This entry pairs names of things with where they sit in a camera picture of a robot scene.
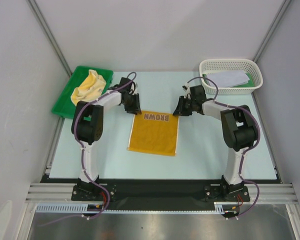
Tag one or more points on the pale yellow chick towel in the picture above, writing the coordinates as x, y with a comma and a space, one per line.
90, 89

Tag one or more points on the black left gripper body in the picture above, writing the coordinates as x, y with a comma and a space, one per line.
132, 105

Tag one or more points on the white perforated basket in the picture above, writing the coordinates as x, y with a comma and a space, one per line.
230, 76

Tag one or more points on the white towel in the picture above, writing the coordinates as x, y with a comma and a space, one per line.
227, 78

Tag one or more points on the green plastic bin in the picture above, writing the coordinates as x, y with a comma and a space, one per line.
64, 106

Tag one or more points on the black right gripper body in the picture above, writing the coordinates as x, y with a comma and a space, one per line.
184, 107

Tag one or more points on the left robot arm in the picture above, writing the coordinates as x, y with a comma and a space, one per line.
88, 121

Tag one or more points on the aluminium frame rail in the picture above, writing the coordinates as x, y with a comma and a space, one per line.
66, 192

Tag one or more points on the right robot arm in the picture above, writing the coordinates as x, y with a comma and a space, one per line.
240, 129

